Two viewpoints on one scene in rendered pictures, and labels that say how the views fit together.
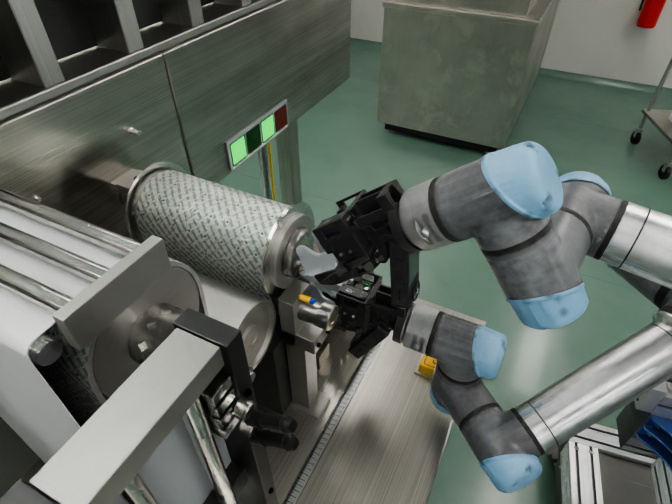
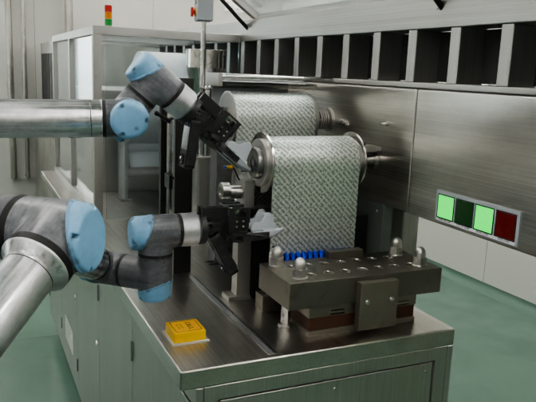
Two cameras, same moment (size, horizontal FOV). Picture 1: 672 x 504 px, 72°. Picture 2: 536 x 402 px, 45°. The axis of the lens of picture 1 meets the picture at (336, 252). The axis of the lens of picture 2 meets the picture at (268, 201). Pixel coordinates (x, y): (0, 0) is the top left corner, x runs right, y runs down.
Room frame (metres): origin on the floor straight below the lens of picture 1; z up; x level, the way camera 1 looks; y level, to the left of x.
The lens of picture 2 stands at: (1.50, -1.14, 1.46)
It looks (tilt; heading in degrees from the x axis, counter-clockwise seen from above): 11 degrees down; 128
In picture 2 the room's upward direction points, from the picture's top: 2 degrees clockwise
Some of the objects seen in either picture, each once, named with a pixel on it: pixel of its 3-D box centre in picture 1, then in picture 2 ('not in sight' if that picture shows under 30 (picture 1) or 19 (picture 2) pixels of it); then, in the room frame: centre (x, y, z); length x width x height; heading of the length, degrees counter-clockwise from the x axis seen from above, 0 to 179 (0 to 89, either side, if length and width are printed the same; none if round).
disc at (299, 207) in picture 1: (289, 249); (261, 162); (0.51, 0.07, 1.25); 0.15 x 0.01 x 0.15; 153
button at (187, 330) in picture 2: (440, 361); (185, 331); (0.55, -0.21, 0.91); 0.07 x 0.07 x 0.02; 63
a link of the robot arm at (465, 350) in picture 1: (466, 346); (155, 233); (0.44, -0.21, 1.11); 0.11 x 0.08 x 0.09; 63
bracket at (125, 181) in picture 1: (134, 181); (366, 147); (0.65, 0.33, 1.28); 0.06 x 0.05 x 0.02; 63
